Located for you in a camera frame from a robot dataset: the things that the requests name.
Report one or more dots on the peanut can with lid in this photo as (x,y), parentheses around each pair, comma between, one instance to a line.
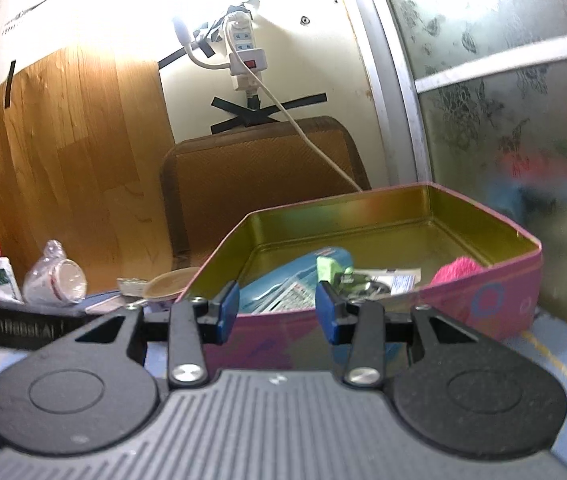
(168,287)

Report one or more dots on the wood pattern wall sheet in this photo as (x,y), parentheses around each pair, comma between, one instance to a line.
(82,140)

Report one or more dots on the white packet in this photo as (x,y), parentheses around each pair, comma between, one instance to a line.
(113,303)

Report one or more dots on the pink macaron tin box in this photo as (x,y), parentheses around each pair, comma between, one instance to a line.
(418,226)

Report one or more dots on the pink fluffy towel ball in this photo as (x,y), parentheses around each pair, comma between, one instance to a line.
(459,268)

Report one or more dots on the black tape cross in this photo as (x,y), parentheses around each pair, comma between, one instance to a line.
(206,48)

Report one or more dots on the bagged paper cups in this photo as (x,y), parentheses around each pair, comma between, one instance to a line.
(54,280)

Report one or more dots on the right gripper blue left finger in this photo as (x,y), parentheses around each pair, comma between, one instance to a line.
(193,323)

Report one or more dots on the frosted glass sliding door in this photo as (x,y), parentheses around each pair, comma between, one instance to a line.
(484,85)

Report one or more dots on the green white carton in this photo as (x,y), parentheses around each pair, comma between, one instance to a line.
(8,283)

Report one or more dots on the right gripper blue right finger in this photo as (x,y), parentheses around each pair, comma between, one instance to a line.
(359,326)

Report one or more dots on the green patterned tissue pack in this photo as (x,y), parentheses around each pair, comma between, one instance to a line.
(131,287)

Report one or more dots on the green cleaning cloth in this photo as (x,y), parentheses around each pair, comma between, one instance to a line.
(328,267)

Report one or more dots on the green correction tape dispenser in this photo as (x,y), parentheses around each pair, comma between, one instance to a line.
(353,285)

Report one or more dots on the blue glasses case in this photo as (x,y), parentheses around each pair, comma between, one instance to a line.
(288,274)

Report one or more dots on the white power strip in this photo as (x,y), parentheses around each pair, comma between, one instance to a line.
(247,61)

